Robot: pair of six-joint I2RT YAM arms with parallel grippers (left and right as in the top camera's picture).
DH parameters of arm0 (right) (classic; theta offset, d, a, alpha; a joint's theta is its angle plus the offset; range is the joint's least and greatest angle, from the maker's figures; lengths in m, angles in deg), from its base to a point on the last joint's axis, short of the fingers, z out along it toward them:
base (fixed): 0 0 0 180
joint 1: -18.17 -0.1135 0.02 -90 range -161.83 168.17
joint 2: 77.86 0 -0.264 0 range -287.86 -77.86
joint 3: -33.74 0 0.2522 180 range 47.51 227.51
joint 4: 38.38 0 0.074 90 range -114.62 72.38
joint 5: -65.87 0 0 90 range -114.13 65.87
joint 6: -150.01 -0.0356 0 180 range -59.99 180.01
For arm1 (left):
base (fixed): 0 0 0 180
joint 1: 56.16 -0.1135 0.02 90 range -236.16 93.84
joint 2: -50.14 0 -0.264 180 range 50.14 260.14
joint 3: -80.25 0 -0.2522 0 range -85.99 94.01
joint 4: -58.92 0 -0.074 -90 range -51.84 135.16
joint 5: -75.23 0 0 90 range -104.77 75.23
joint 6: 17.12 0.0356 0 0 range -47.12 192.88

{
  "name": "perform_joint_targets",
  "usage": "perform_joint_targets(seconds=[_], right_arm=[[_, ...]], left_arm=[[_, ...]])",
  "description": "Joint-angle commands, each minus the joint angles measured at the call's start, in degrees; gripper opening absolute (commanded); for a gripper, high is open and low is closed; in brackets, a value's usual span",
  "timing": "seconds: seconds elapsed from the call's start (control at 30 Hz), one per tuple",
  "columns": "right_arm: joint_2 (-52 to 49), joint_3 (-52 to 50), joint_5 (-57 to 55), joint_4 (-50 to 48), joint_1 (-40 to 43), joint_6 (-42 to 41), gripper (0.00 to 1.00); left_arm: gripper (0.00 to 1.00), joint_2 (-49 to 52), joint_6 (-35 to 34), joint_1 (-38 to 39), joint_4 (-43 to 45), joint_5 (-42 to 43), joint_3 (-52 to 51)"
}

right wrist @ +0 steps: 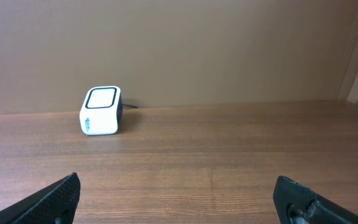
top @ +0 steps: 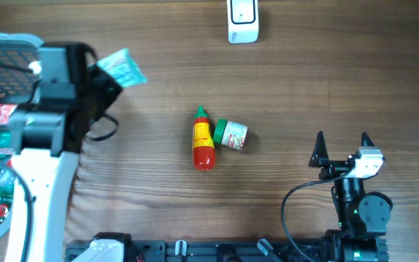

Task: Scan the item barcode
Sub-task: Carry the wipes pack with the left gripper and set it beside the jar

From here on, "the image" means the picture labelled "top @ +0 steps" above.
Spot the green lid jar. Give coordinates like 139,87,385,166
213,119,248,150

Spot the red sauce bottle green cap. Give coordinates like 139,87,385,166
192,106,216,171

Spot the teal wet wipes pack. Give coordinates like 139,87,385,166
97,48,148,88

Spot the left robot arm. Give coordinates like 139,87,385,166
5,42,121,261

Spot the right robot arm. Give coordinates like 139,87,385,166
308,132,393,262

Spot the white barcode scanner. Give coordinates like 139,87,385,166
226,0,260,44

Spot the small red box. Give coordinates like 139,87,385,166
0,104,17,126

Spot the right camera cable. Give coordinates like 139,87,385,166
281,167,356,262

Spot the camera cable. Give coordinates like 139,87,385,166
281,167,356,262
1,112,119,262

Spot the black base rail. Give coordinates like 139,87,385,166
65,239,390,262

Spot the left camera cable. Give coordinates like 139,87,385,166
1,112,119,262

